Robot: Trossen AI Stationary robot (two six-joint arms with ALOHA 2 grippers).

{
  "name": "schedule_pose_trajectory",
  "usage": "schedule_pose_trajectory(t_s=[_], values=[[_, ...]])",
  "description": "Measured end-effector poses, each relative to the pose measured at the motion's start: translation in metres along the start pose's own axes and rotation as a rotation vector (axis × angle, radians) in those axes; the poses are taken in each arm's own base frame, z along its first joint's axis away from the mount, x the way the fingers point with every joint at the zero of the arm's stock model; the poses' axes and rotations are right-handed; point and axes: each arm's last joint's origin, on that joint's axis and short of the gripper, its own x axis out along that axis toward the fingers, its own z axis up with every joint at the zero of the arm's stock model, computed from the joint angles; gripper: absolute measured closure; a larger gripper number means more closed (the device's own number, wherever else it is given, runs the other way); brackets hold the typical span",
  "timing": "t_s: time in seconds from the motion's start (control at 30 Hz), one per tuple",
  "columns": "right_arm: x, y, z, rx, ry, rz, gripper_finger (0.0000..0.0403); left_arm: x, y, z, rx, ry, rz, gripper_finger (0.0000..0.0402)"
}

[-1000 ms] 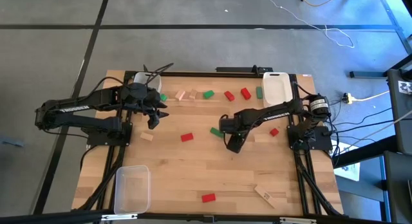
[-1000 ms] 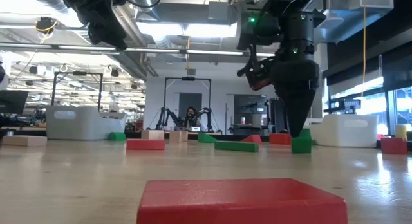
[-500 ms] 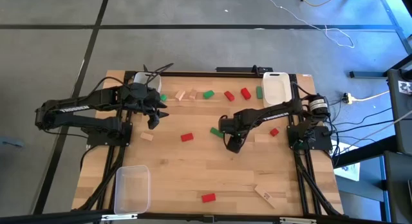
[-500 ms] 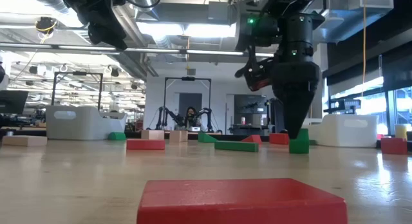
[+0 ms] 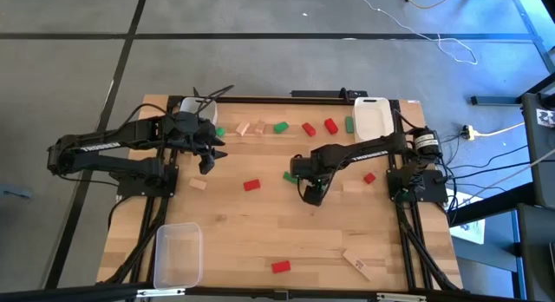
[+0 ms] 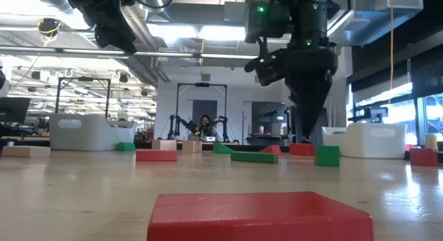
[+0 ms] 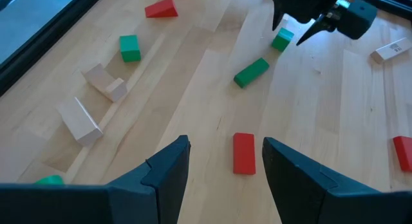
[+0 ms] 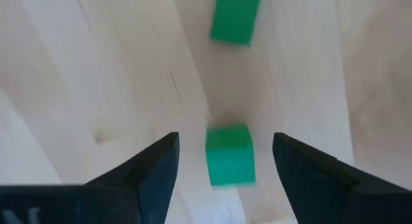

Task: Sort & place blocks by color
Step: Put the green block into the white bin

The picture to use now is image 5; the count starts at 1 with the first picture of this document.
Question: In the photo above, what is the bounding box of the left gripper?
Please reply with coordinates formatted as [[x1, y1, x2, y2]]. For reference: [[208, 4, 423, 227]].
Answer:
[[171, 111, 230, 161]]

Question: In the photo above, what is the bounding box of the white plastic bin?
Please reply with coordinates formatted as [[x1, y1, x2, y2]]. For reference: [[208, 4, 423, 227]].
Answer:
[[179, 96, 219, 126], [352, 96, 395, 143]]

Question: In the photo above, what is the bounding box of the clear plastic bin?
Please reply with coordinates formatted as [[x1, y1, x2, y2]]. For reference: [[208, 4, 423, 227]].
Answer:
[[153, 221, 204, 290]]

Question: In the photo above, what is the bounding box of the white paper sheet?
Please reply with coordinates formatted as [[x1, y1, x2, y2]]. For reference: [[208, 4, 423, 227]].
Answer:
[[448, 188, 486, 246]]

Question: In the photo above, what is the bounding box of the blue floor object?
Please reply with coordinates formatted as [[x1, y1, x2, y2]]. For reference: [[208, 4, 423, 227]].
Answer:
[[0, 183, 34, 200]]

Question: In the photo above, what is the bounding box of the dark grey cart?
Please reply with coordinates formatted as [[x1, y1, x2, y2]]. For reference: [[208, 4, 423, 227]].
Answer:
[[446, 71, 555, 302]]

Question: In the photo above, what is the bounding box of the printed marker sheet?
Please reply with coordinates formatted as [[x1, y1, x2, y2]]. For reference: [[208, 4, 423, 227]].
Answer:
[[536, 108, 555, 128]]

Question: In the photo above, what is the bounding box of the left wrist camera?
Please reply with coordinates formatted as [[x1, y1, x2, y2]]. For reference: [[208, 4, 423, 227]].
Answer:
[[198, 155, 217, 175]]

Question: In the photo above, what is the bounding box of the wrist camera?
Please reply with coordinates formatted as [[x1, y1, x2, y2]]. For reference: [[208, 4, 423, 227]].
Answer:
[[302, 184, 325, 207], [198, 155, 217, 175]]

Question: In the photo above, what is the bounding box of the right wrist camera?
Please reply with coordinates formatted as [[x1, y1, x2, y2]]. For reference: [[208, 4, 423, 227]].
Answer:
[[302, 184, 325, 207]]

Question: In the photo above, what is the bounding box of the black left camera cable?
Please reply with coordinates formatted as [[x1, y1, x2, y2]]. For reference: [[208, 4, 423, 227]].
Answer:
[[190, 84, 235, 121]]

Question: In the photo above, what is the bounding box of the black bracket bar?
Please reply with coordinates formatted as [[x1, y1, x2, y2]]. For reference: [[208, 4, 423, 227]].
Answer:
[[290, 89, 369, 99]]

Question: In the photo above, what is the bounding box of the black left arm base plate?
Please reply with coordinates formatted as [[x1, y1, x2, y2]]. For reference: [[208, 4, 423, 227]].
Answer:
[[116, 162, 180, 198]]

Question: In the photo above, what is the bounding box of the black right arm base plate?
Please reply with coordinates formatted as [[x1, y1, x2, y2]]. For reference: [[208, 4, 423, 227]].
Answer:
[[386, 167, 448, 204]]

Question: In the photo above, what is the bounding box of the black aluminium table frame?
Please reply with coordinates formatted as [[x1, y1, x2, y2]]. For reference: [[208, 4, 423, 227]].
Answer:
[[101, 95, 464, 293]]

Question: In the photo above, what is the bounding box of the aluminium bracket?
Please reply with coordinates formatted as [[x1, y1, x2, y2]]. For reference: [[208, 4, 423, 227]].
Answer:
[[136, 287, 186, 298], [375, 292, 428, 302]]

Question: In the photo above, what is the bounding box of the white floor cable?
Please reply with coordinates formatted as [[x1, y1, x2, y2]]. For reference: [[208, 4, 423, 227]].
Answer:
[[357, 0, 479, 67]]

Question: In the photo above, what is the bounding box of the black floor cable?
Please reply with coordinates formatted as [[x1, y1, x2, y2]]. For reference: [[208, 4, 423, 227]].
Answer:
[[441, 143, 534, 181]]

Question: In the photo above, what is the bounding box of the cream power cable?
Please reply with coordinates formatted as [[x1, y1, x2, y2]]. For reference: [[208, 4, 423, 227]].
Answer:
[[474, 121, 526, 138]]

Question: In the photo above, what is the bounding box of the orange floor cable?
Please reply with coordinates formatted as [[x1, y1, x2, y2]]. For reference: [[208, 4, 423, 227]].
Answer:
[[398, 0, 460, 10]]

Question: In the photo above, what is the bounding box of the grey floor cable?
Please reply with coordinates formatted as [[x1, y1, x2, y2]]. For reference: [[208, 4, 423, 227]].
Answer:
[[459, 148, 555, 207]]

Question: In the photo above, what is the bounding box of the black camera gantry beam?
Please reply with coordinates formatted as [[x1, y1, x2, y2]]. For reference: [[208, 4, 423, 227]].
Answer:
[[0, 283, 555, 302]]

